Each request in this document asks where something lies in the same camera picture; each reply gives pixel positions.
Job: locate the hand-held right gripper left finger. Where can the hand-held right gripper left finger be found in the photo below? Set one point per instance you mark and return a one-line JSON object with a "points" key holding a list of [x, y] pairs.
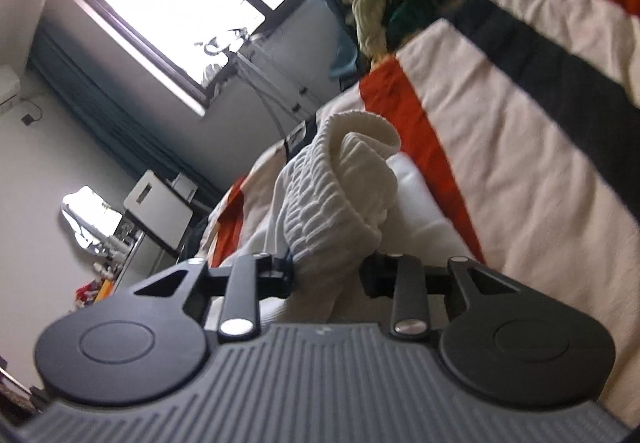
{"points": [[275, 278]]}

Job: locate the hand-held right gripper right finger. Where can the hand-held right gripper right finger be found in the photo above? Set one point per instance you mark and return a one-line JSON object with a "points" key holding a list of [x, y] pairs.
{"points": [[377, 278]]}

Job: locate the white pants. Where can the white pants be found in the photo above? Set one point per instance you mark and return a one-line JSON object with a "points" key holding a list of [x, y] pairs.
{"points": [[320, 203]]}

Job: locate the cluster of cosmetics bottles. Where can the cluster of cosmetics bottles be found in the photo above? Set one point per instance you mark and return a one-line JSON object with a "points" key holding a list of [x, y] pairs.
{"points": [[110, 248]]}

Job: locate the orange box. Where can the orange box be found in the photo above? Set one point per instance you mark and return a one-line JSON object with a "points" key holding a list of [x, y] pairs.
{"points": [[105, 289]]}

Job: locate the metal stand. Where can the metal stand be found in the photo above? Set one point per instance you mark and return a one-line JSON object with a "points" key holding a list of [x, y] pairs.
{"points": [[265, 83]]}

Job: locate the striped blanket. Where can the striped blanket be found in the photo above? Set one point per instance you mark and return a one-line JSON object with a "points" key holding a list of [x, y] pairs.
{"points": [[525, 148]]}

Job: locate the vanity mirror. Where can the vanity mirror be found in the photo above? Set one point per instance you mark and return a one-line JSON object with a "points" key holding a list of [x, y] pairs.
{"points": [[87, 218]]}

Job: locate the teal curtain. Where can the teal curtain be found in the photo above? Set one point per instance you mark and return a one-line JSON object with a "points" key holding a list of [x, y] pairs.
{"points": [[115, 123], [325, 8]]}

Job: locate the black power plug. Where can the black power plug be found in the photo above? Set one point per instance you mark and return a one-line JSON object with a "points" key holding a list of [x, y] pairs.
{"points": [[29, 119]]}

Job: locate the white air conditioner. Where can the white air conditioner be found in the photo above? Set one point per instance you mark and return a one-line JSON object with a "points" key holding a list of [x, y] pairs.
{"points": [[7, 90]]}

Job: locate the white chair with black frame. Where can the white chair with black frame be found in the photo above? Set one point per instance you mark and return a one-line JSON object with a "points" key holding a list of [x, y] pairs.
{"points": [[155, 208]]}

